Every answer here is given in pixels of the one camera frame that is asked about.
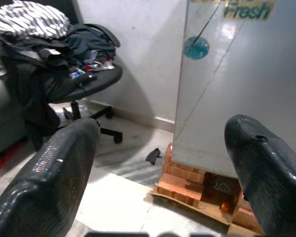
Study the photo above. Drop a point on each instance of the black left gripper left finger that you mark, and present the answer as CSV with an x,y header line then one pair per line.
x,y
47,177

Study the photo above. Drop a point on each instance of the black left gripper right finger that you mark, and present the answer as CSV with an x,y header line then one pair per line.
x,y
269,172

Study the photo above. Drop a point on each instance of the white fridge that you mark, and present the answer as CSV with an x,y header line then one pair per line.
x,y
256,81

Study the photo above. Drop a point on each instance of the red cloth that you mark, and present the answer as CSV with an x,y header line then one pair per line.
x,y
2,160

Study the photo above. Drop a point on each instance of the small orange ball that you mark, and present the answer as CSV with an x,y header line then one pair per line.
x,y
225,206

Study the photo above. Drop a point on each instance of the orange brick stack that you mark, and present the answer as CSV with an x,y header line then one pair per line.
x,y
180,180

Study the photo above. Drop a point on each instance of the black office swivel chair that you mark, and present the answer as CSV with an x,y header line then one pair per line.
x,y
88,84

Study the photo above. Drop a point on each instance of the dark clothes pile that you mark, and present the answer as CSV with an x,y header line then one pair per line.
x,y
34,74

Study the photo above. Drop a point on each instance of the small black plastic piece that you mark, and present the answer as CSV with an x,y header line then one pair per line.
x,y
153,156

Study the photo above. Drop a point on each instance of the colourful packets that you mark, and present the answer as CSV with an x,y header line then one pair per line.
x,y
93,66

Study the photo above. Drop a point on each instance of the round blue sticker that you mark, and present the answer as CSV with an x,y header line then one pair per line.
x,y
196,49

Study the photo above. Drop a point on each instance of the black white striped cloth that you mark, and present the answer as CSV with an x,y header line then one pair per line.
x,y
27,18

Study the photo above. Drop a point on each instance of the Fresh label sticker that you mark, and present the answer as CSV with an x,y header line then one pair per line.
x,y
246,11

